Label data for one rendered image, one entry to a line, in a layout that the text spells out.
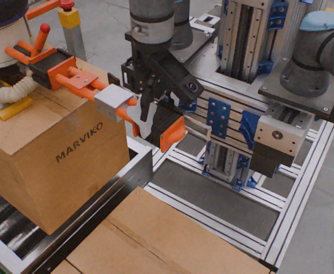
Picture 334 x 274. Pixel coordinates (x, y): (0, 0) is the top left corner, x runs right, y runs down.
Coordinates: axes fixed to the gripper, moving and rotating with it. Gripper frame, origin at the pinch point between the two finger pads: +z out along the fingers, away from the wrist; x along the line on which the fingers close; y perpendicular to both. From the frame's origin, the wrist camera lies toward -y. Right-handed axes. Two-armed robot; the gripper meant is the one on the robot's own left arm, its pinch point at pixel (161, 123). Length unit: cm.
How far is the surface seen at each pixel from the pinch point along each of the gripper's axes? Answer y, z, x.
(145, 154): 33, 59, -31
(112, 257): 15, 67, 9
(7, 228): 55, 67, 24
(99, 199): 33, 60, -4
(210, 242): -9, 66, -17
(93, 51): 185, 118, -138
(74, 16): 89, 21, -50
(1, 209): 64, 67, 20
